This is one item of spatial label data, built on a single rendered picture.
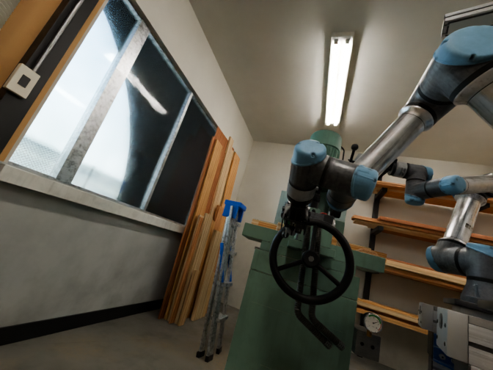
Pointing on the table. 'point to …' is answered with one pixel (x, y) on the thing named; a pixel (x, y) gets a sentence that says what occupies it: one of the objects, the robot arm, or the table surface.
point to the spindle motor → (333, 141)
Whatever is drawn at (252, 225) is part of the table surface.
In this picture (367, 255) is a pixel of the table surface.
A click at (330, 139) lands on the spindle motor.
